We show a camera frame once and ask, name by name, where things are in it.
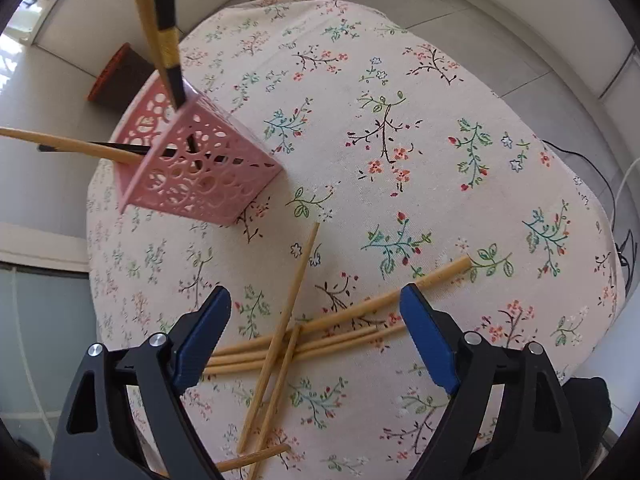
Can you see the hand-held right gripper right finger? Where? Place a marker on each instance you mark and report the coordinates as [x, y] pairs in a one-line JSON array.
[[430, 340]]

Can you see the black chopstick gold band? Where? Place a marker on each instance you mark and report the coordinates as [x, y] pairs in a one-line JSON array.
[[120, 146], [167, 40]]

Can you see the pile of bamboo chopsticks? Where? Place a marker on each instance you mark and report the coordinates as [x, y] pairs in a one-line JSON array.
[[350, 311]]

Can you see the light bamboo chopstick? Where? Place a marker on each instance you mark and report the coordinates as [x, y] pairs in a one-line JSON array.
[[145, 15], [75, 146]]

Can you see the frosted glass sliding door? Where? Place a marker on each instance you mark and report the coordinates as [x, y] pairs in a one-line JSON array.
[[40, 335]]

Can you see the floral tablecloth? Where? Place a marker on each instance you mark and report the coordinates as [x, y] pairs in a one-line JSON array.
[[400, 160]]

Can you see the brown trash bin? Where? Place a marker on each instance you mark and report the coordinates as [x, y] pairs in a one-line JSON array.
[[125, 80]]

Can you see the pink perforated utensil holder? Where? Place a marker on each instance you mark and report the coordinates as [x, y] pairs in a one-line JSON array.
[[200, 180]]

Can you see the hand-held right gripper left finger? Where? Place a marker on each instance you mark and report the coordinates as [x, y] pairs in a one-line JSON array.
[[202, 340]]

